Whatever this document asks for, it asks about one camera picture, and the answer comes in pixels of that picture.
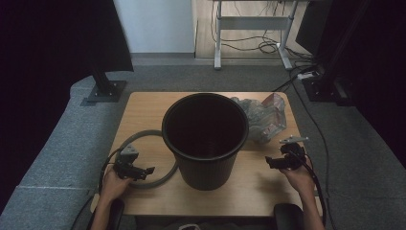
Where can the white power strip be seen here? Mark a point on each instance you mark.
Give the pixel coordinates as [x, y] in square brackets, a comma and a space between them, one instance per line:
[304, 76]

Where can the grey plastic trash bag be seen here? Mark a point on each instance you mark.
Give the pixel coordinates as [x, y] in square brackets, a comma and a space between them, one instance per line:
[261, 123]

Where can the black trash bin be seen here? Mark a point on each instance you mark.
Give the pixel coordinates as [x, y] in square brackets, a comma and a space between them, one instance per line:
[206, 172]

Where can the reddish wrapper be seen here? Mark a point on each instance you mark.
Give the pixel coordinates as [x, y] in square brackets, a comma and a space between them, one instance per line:
[274, 102]

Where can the dark monitor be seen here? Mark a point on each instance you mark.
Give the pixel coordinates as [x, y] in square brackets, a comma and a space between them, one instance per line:
[314, 28]

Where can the dark curtain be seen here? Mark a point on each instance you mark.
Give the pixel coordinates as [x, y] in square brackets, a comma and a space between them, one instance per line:
[57, 41]

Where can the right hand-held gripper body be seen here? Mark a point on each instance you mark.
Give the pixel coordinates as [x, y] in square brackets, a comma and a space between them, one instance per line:
[292, 153]

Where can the person's right hand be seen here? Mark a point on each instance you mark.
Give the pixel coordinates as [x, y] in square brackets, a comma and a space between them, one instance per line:
[301, 182]

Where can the black stand with base plate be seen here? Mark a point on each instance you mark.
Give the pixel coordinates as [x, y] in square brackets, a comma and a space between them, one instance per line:
[105, 87]

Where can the person's left hand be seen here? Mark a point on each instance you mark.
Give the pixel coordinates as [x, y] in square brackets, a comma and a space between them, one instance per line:
[113, 187]

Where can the white desk frame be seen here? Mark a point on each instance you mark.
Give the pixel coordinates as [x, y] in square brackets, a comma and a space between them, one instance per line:
[253, 23]

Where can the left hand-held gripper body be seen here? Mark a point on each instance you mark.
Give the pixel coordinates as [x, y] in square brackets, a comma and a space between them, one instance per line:
[126, 164]

